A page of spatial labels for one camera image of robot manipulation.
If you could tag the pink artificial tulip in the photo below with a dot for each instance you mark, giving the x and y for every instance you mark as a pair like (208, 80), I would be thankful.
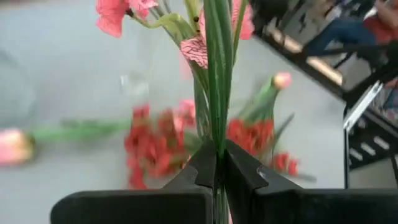
(14, 146)
(281, 80)

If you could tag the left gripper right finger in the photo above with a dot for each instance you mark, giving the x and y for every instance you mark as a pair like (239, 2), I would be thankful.
(311, 208)

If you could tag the black aluminium table frame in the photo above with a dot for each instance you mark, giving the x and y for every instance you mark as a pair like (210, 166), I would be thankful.
(348, 98)

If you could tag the red artificial flower bunch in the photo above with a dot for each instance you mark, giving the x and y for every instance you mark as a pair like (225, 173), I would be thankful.
(146, 146)
(252, 133)

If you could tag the pink artificial flower bunch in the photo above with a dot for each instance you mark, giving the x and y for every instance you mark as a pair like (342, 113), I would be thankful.
(217, 77)
(187, 110)

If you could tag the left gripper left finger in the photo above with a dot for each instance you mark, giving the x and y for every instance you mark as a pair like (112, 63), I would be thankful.
(140, 208)

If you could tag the person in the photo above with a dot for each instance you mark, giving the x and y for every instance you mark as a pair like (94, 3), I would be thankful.
(342, 32)

